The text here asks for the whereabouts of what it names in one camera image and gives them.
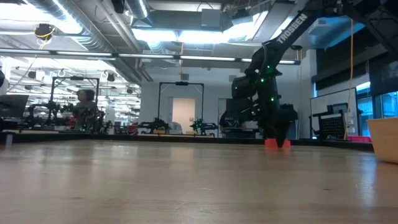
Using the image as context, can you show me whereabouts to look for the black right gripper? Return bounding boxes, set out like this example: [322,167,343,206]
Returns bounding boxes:
[263,103,299,149]

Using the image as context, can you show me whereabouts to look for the orange studded toy brick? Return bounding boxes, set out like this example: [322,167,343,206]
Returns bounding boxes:
[264,138,292,150]

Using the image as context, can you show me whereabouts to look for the black standing panels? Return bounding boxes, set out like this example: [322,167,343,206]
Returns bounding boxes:
[287,120,297,140]

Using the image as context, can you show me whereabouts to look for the white whiteboard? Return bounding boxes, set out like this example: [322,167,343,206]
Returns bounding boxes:
[310,87,358,139]

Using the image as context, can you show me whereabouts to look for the black pegboard cart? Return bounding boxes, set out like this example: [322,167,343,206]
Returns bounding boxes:
[308,103,349,140]

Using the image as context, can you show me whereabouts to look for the long LED light bar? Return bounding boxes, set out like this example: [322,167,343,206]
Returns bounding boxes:
[0,47,302,66]

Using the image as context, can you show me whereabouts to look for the pink plastic bin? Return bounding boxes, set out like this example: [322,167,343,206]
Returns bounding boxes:
[347,135,373,144]

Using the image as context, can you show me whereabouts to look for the dark grey ceiling box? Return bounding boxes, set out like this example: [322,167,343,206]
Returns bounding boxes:
[200,8,223,32]

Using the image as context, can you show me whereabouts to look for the yellow plastic bin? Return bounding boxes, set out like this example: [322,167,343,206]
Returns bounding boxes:
[366,117,398,165]

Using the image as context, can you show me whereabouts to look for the grey ceiling air unit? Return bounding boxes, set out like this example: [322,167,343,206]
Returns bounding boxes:
[307,15,365,50]

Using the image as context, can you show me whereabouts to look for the red background crate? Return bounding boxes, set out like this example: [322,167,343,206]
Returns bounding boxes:
[127,121,139,136]

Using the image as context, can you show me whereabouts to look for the black computer monitor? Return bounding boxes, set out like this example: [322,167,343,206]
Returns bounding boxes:
[0,94,30,119]

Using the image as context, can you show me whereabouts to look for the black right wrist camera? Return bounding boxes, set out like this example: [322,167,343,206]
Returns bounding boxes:
[245,102,265,124]

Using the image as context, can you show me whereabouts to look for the silver ventilation duct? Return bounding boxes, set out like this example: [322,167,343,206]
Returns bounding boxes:
[26,0,147,85]

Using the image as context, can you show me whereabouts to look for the black ceiling cable reel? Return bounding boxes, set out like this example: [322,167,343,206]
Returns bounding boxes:
[33,22,57,42]

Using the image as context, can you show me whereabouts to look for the black background station frame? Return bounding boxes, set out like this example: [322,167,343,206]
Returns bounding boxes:
[157,81,205,137]
[49,76,101,133]

